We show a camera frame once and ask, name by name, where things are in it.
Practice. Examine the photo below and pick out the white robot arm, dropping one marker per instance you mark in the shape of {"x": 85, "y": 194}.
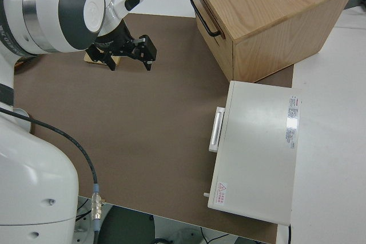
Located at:
{"x": 28, "y": 169}

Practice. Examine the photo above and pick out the white toaster oven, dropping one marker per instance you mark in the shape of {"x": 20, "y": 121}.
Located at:
{"x": 257, "y": 152}

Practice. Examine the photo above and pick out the dark round floor base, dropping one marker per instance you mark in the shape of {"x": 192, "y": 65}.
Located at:
{"x": 125, "y": 227}

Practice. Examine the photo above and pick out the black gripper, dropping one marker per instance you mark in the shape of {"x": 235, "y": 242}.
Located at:
{"x": 114, "y": 42}

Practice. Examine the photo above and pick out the wooden mug tree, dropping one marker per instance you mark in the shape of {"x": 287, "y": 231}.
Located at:
{"x": 117, "y": 60}

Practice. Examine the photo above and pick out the brown table mat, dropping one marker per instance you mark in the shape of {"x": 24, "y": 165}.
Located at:
{"x": 143, "y": 127}

